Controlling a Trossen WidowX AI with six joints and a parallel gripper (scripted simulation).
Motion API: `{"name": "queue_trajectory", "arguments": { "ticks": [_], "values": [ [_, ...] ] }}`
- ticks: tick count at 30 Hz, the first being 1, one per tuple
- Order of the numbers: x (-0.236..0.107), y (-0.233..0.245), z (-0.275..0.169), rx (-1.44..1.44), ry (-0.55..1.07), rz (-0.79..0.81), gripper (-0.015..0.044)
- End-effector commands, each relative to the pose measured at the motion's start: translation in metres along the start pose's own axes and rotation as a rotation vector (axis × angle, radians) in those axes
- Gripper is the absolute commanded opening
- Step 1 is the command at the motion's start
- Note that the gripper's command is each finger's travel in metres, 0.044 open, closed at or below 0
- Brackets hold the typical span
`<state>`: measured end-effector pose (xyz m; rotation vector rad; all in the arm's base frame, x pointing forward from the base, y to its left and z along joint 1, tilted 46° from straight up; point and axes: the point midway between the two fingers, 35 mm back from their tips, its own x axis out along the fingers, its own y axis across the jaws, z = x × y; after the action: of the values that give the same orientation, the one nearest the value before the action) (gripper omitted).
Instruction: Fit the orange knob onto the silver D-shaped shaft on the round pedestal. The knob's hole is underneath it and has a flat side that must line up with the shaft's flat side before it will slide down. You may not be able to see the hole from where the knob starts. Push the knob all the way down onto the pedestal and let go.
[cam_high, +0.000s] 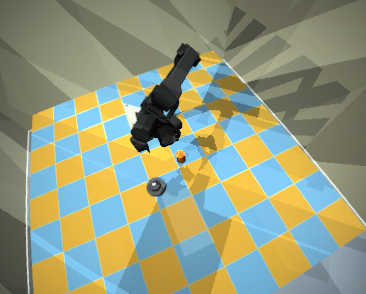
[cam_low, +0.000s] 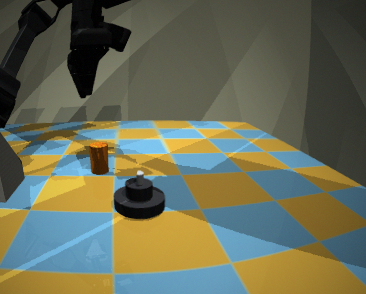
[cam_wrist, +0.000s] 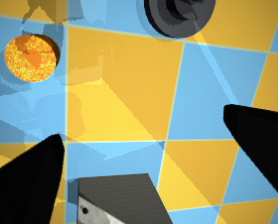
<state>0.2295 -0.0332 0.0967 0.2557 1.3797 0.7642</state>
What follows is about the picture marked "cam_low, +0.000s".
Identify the orange knob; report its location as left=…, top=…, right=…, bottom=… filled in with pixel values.
left=89, top=142, right=109, bottom=175

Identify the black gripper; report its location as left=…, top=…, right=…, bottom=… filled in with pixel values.
left=67, top=10, right=112, bottom=98

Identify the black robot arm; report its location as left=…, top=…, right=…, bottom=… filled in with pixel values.
left=0, top=0, right=131, bottom=129

